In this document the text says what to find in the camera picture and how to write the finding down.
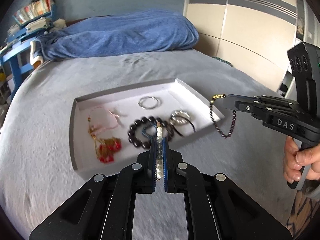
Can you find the pearl hair clip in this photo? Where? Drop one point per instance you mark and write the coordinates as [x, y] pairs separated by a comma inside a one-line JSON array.
[[159, 151]]

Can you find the row of books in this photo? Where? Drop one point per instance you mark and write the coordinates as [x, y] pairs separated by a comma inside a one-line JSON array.
[[33, 11]]

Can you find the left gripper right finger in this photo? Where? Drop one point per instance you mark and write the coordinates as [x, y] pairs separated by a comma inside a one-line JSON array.
[[168, 167]]

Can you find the blue desk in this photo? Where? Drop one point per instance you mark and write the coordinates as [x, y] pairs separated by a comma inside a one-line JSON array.
[[21, 43]]

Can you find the red gold bead jewelry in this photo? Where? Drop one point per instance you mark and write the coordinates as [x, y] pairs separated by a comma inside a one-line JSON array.
[[105, 149]]

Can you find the blue blanket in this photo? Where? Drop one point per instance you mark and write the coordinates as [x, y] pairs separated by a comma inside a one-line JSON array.
[[135, 32]]

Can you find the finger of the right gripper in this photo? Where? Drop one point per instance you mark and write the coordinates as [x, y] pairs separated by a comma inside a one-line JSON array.
[[240, 103]]

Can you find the grey shallow cardboard tray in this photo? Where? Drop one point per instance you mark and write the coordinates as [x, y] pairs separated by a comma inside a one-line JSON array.
[[130, 113]]

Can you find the beige wardrobe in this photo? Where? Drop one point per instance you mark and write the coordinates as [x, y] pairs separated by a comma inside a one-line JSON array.
[[253, 35]]

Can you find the right hand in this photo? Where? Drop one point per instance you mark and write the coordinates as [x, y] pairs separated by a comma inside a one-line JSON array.
[[294, 159]]

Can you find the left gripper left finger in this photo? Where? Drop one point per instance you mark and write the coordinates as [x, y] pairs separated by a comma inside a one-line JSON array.
[[152, 163]]

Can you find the grey bed cover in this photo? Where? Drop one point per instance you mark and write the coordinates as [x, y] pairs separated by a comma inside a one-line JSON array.
[[36, 170]]

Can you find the white plush toy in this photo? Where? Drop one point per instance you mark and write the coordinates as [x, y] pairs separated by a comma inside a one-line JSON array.
[[59, 24]]

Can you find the stack of papers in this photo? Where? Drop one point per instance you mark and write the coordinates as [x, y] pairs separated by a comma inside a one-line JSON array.
[[41, 23]]

